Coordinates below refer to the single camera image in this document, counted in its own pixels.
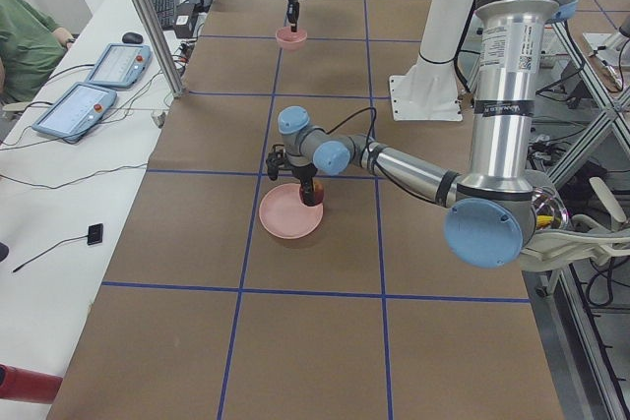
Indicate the pink bowl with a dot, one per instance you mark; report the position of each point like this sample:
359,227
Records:
290,40

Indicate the pink plate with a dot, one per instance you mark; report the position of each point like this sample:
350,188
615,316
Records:
284,215

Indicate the red yellow apple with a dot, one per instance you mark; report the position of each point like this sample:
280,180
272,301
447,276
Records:
318,193

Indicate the small black box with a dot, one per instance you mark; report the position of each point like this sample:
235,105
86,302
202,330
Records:
184,25

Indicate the black keyboard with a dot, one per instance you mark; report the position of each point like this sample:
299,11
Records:
165,11

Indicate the brown paper table cover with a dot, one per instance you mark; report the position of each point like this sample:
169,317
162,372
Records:
202,314

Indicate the black computer mouse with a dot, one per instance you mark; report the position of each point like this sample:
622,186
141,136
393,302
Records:
132,38

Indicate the far blue teach pendant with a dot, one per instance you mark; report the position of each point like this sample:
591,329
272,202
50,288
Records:
120,65

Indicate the blue teach pendant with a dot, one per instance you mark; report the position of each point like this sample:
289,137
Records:
120,65
79,109

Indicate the small black square sensor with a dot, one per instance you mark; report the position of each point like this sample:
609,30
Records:
95,234

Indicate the near blue teach pendant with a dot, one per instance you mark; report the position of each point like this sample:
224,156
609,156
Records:
79,109

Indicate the person in green shirt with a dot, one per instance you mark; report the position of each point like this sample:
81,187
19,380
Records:
32,45

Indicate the white office chair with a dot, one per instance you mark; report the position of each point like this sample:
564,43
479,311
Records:
554,248

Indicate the red cylinder object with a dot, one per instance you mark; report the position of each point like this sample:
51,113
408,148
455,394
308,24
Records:
28,386

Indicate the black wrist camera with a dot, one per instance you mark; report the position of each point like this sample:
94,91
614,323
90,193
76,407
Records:
276,161

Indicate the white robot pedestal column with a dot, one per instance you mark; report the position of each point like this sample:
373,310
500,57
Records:
428,91

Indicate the aluminium frame post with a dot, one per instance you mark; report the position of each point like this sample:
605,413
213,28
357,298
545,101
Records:
149,20

